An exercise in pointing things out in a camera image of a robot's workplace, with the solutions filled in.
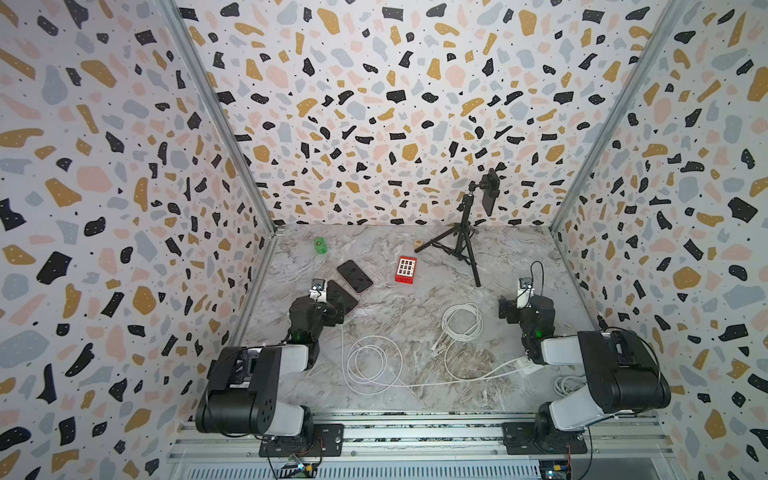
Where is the pink case phone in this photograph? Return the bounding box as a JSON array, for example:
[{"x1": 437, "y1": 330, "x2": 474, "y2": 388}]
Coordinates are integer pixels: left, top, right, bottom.
[
  {"x1": 336, "y1": 260, "x2": 373, "y2": 294},
  {"x1": 326, "y1": 280, "x2": 359, "y2": 315}
]

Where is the white charging cable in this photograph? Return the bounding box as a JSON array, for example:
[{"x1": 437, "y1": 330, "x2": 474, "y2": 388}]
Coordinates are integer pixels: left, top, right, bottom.
[{"x1": 341, "y1": 326, "x2": 529, "y2": 397}]

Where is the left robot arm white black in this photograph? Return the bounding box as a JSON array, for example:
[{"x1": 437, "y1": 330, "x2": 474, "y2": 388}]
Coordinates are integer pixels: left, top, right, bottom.
[{"x1": 194, "y1": 295, "x2": 347, "y2": 441}]

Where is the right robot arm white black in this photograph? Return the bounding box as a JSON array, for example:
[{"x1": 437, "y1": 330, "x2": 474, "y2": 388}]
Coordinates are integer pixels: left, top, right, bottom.
[{"x1": 498, "y1": 291, "x2": 671, "y2": 449}]

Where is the phone on tripod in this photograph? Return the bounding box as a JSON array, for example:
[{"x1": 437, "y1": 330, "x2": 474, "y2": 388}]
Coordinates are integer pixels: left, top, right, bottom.
[{"x1": 479, "y1": 168, "x2": 500, "y2": 217}]

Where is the white power strip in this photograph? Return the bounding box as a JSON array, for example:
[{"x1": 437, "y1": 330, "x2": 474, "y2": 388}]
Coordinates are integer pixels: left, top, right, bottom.
[{"x1": 518, "y1": 358, "x2": 544, "y2": 377}]

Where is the green tape roll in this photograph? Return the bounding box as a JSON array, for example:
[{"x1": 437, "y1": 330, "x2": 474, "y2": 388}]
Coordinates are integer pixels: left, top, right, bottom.
[{"x1": 314, "y1": 237, "x2": 328, "y2": 255}]

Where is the red calculator toy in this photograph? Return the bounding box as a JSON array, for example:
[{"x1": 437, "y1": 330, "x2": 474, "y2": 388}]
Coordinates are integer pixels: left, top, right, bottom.
[{"x1": 394, "y1": 256, "x2": 417, "y2": 284}]

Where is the black tripod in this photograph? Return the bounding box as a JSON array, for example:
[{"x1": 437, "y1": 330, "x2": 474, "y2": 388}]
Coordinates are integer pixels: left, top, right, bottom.
[{"x1": 414, "y1": 192, "x2": 482, "y2": 287}]

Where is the right circuit board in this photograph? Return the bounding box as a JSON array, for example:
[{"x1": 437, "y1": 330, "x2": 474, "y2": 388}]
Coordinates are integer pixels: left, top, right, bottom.
[{"x1": 539, "y1": 460, "x2": 572, "y2": 480}]

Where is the circuit board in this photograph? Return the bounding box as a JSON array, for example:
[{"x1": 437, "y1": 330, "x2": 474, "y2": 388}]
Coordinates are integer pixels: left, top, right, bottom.
[
  {"x1": 279, "y1": 456, "x2": 320, "y2": 479},
  {"x1": 539, "y1": 460, "x2": 572, "y2": 480}
]

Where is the left circuit board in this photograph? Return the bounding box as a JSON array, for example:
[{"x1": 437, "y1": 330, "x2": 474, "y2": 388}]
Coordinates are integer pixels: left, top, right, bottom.
[{"x1": 279, "y1": 456, "x2": 320, "y2": 479}]

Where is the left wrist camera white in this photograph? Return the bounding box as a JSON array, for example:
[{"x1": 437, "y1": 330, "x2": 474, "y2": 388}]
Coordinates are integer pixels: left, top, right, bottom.
[{"x1": 309, "y1": 278, "x2": 327, "y2": 303}]

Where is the white coiled cable bundle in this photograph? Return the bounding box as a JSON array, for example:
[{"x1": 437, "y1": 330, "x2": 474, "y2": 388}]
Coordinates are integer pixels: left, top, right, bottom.
[{"x1": 440, "y1": 302, "x2": 485, "y2": 344}]

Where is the grey power cord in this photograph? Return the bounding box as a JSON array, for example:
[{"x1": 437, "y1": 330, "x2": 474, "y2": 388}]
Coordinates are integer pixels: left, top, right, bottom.
[{"x1": 551, "y1": 373, "x2": 586, "y2": 398}]

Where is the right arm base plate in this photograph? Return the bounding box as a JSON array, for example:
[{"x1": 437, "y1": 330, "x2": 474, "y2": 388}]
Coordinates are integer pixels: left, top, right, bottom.
[{"x1": 501, "y1": 422, "x2": 588, "y2": 456}]

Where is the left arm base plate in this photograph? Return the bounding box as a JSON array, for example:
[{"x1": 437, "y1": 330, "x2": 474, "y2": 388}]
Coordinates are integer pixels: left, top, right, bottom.
[{"x1": 259, "y1": 423, "x2": 344, "y2": 458}]

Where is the aluminium rail frame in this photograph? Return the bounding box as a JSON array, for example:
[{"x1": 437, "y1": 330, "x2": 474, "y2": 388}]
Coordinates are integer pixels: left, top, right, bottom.
[{"x1": 169, "y1": 410, "x2": 685, "y2": 479}]

